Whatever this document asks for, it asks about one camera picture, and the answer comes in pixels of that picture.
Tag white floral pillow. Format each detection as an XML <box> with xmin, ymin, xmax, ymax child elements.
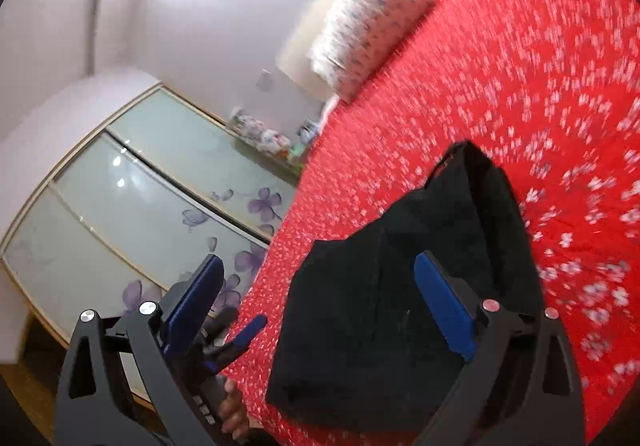
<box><xmin>308</xmin><ymin>0</ymin><xmax>434</xmax><ymax>101</ymax></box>

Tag white wall switch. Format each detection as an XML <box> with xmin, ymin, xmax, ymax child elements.
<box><xmin>256</xmin><ymin>68</ymin><xmax>273</xmax><ymax>92</ymax></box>

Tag floral sliding wardrobe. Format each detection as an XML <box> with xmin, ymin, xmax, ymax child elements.
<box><xmin>1</xmin><ymin>86</ymin><xmax>297</xmax><ymax>344</ymax></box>

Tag bedside table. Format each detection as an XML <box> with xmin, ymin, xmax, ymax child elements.
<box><xmin>256</xmin><ymin>122</ymin><xmax>319</xmax><ymax>175</ymax></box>

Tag red floral bedspread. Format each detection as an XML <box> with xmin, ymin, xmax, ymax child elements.
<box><xmin>229</xmin><ymin>0</ymin><xmax>639</xmax><ymax>445</ymax></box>

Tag black pants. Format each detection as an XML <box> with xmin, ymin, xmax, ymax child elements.
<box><xmin>266</xmin><ymin>141</ymin><xmax>544</xmax><ymax>434</ymax></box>

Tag left hand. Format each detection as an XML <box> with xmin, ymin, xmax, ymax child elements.
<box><xmin>217</xmin><ymin>379</ymin><xmax>250</xmax><ymax>442</ymax></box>

